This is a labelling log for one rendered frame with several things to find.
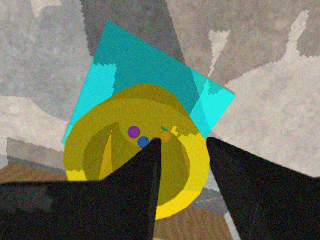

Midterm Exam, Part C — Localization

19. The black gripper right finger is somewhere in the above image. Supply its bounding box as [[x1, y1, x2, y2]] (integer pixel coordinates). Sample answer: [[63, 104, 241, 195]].
[[206, 137, 320, 240]]

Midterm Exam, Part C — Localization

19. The blue marble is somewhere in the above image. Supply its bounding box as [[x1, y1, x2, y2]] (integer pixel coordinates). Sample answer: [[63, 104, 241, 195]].
[[137, 136, 149, 148]]

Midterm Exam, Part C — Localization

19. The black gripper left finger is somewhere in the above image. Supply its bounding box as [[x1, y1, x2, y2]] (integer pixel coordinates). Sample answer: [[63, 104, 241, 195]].
[[0, 138, 161, 240]]

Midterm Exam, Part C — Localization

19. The purple marble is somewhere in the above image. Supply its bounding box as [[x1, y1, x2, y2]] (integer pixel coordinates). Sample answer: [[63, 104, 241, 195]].
[[128, 126, 140, 138]]

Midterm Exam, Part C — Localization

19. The yellow cup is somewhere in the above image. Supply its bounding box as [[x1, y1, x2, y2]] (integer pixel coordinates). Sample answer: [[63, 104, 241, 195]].
[[63, 84, 210, 219]]

